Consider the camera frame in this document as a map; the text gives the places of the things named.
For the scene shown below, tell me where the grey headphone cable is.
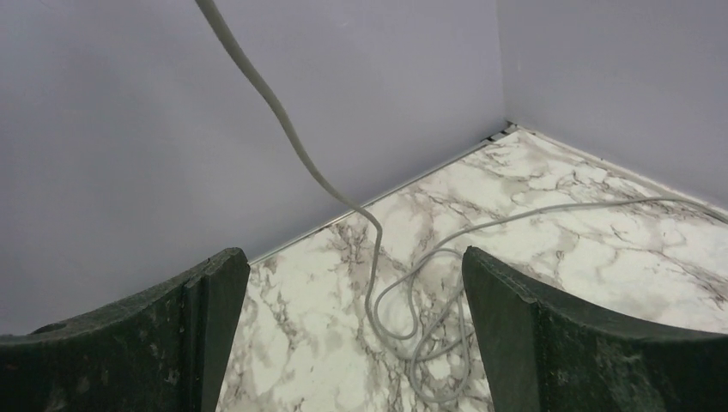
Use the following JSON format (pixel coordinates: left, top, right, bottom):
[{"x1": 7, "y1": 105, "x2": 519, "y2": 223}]
[{"x1": 372, "y1": 196, "x2": 728, "y2": 405}]

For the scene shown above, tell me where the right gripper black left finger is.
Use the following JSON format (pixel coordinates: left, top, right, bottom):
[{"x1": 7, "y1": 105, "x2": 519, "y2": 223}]
[{"x1": 1, "y1": 248, "x2": 250, "y2": 411}]

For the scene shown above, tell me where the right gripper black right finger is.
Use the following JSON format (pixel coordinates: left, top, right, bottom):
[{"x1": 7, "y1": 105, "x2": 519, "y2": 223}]
[{"x1": 462, "y1": 247, "x2": 727, "y2": 411}]

